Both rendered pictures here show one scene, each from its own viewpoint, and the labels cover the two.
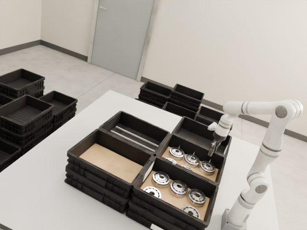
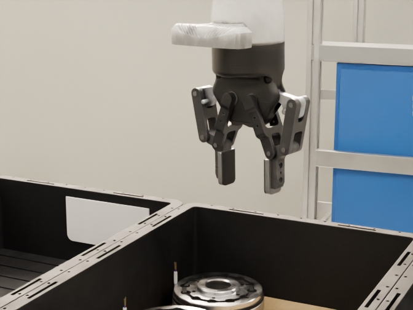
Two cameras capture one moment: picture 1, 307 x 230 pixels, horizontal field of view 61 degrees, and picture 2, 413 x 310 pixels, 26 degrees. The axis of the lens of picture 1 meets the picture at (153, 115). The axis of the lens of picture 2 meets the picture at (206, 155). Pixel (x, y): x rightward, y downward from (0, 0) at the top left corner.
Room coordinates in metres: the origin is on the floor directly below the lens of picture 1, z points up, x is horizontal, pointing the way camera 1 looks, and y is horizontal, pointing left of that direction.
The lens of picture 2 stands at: (1.17, 0.50, 1.25)
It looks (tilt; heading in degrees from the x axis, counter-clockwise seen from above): 14 degrees down; 281
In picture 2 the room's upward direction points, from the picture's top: straight up
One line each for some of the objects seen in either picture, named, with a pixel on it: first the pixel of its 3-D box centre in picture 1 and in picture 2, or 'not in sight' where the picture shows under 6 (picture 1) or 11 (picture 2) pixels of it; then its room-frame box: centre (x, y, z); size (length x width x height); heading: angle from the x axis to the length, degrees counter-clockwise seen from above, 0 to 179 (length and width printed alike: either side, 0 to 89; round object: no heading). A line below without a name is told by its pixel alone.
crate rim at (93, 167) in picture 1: (112, 155); not in sight; (1.12, 0.16, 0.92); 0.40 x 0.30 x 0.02; 75
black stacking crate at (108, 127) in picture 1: (134, 137); not in sight; (1.41, 0.08, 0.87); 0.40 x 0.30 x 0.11; 75
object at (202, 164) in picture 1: (208, 166); (217, 290); (1.34, -0.43, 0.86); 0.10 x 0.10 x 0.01
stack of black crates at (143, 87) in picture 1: (154, 100); not in sight; (3.15, 0.05, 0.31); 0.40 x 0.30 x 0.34; 80
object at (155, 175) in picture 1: (161, 177); not in sight; (1.12, -0.14, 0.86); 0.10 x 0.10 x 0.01
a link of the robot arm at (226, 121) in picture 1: (230, 113); not in sight; (1.31, -0.41, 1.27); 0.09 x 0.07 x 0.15; 127
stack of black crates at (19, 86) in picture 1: (19, 97); not in sight; (2.21, 1.37, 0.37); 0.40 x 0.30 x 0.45; 170
